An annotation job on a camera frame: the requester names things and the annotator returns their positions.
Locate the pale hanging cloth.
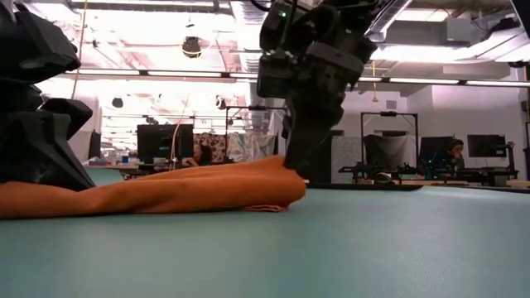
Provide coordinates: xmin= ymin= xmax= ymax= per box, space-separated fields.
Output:
xmin=225 ymin=131 xmax=277 ymax=163

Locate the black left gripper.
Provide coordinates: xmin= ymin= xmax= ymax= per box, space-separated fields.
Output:
xmin=0 ymin=0 xmax=97 ymax=192

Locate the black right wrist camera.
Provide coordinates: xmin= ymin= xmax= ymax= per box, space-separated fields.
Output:
xmin=256 ymin=53 xmax=298 ymax=99

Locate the person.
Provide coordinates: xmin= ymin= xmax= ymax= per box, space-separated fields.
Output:
xmin=181 ymin=144 xmax=214 ymax=167
xmin=449 ymin=138 xmax=467 ymax=169

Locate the patterned hanging cloth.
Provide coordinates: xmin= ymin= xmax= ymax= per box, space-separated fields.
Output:
xmin=193 ymin=132 xmax=228 ymax=165

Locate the white partition panel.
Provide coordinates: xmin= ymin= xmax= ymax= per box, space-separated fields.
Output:
xmin=330 ymin=135 xmax=364 ymax=183

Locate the black upright panel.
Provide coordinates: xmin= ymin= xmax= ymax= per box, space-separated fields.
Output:
xmin=88 ymin=130 xmax=103 ymax=161

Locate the yellow cable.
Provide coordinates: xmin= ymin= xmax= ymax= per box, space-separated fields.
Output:
xmin=70 ymin=0 xmax=90 ymax=100

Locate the black monitor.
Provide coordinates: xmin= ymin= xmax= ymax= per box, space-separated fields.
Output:
xmin=467 ymin=134 xmax=507 ymax=158
xmin=136 ymin=123 xmax=195 ymax=165
xmin=420 ymin=136 xmax=455 ymax=166

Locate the black metal gantry frame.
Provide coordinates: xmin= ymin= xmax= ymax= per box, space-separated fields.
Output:
xmin=359 ymin=110 xmax=419 ymax=183

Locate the silver ventilation duct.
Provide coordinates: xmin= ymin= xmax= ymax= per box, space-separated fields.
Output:
xmin=364 ymin=0 xmax=415 ymax=42
xmin=229 ymin=0 xmax=266 ymax=121

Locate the black desk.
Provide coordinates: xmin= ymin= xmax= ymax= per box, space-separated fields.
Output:
xmin=455 ymin=167 xmax=519 ymax=187

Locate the grey draped cloth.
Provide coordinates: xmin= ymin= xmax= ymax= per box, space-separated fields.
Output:
xmin=364 ymin=134 xmax=417 ymax=171

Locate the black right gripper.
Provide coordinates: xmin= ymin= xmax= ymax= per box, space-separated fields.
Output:
xmin=260 ymin=0 xmax=380 ymax=180

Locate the green table mat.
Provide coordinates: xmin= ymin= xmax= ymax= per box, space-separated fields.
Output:
xmin=0 ymin=165 xmax=530 ymax=298

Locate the long ceiling light bar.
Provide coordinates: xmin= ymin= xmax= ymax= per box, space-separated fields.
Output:
xmin=53 ymin=68 xmax=530 ymax=88

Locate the orange towel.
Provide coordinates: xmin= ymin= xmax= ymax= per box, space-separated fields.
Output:
xmin=0 ymin=155 xmax=307 ymax=220

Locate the black ceiling dome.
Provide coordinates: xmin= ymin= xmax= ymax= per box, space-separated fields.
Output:
xmin=181 ymin=36 xmax=203 ymax=59

